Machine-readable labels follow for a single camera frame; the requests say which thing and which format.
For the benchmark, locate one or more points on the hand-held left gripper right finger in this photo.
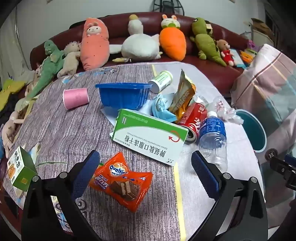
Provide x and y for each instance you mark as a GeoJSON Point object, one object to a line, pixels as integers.
{"type": "Point", "coordinates": [204, 173]}

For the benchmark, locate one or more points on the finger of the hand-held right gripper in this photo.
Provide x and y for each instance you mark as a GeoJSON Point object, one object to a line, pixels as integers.
{"type": "Point", "coordinates": [279, 166]}
{"type": "Point", "coordinates": [291, 159]}

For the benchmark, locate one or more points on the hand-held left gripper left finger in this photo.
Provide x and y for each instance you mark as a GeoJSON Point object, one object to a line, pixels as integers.
{"type": "Point", "coordinates": [85, 176]}

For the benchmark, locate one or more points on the orange chocolate wafer wrapper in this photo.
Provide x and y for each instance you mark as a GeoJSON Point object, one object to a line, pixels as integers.
{"type": "Point", "coordinates": [120, 178]}

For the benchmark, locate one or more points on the teal trash bin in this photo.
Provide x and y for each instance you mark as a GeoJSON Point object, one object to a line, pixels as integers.
{"type": "Point", "coordinates": [251, 129]}

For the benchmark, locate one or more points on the clear plastic wrap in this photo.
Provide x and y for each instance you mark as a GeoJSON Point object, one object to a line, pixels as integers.
{"type": "Point", "coordinates": [227, 114]}

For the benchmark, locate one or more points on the light blue powder sachet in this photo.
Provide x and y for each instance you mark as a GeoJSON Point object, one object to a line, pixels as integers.
{"type": "Point", "coordinates": [161, 109]}

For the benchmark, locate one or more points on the pink paper cup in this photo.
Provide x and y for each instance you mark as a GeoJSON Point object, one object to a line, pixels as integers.
{"type": "Point", "coordinates": [76, 98]}

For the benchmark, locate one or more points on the blue plastic tray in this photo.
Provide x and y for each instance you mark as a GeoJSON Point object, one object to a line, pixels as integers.
{"type": "Point", "coordinates": [122, 97]}

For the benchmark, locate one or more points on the white bottle with green label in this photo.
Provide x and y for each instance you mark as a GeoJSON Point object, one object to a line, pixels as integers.
{"type": "Point", "coordinates": [161, 81]}

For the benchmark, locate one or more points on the clear water bottle blue label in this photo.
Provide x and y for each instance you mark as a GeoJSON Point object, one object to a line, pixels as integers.
{"type": "Point", "coordinates": [212, 139]}

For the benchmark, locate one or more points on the purple grey printed tablecloth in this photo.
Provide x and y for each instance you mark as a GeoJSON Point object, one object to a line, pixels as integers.
{"type": "Point", "coordinates": [69, 129]}

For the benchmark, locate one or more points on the red soda can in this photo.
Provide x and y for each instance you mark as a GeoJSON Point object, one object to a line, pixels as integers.
{"type": "Point", "coordinates": [194, 118]}

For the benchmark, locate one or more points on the small green carton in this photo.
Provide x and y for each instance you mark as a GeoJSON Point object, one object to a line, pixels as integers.
{"type": "Point", "coordinates": [22, 171]}

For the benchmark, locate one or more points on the white paper tissue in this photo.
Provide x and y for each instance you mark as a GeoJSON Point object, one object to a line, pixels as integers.
{"type": "Point", "coordinates": [109, 115]}

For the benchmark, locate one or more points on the green and white medicine box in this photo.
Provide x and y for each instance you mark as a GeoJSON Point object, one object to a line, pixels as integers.
{"type": "Point", "coordinates": [148, 136]}

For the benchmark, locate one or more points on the plaid pastel blanket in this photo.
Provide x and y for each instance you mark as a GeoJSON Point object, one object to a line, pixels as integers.
{"type": "Point", "coordinates": [272, 88]}

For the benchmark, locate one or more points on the golden brown foil snack bag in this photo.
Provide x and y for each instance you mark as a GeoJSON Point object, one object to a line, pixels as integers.
{"type": "Point", "coordinates": [182, 97]}

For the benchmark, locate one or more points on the pale pink rabbit plush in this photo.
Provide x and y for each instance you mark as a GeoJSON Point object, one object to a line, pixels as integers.
{"type": "Point", "coordinates": [12, 118]}

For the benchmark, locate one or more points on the light blue picture book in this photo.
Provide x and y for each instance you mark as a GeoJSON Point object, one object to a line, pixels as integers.
{"type": "Point", "coordinates": [238, 58]}

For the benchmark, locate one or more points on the beige shaggy plush doll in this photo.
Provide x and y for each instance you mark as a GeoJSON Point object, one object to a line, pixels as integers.
{"type": "Point", "coordinates": [69, 62]}

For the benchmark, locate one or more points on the yellow plush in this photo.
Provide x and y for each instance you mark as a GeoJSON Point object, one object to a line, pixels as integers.
{"type": "Point", "coordinates": [9, 90]}

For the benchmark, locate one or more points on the brown teddy bear red outfit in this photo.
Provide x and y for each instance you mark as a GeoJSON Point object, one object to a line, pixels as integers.
{"type": "Point", "coordinates": [227, 54]}

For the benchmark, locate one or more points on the pink bunny carrot plush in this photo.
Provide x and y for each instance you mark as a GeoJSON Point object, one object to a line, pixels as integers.
{"type": "Point", "coordinates": [94, 51]}

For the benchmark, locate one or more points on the olive green dinosaur plush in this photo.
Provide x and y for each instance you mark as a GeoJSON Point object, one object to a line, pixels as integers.
{"type": "Point", "coordinates": [207, 44]}

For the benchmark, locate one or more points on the orange carrot bunny plush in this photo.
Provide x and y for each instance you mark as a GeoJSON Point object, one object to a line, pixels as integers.
{"type": "Point", "coordinates": [173, 44]}

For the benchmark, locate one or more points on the cardboard box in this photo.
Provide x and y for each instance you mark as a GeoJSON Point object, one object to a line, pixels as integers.
{"type": "Point", "coordinates": [261, 25]}

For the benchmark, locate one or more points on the white duck plush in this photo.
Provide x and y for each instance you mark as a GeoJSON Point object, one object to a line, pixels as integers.
{"type": "Point", "coordinates": [138, 47]}

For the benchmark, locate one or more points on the dark red leather sofa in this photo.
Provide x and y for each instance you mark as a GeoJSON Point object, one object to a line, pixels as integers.
{"type": "Point", "coordinates": [115, 30]}

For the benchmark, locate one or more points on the black fan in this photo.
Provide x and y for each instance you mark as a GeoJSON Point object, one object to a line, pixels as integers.
{"type": "Point", "coordinates": [168, 7]}

